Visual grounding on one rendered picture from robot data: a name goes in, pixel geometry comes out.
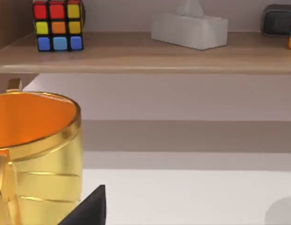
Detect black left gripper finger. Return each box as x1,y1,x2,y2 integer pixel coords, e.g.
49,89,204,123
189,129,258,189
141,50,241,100
57,184,107,225

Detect wooden shelf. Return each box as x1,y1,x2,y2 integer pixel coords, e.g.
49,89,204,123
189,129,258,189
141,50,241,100
0,0,291,75

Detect dark grey rounded box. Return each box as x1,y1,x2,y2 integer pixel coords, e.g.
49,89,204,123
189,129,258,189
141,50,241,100
260,4,291,38

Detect white tissue box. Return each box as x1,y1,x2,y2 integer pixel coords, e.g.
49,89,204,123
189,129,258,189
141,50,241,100
151,0,229,51

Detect gold trophy cup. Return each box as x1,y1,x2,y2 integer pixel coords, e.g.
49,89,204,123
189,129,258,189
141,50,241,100
0,78,83,225

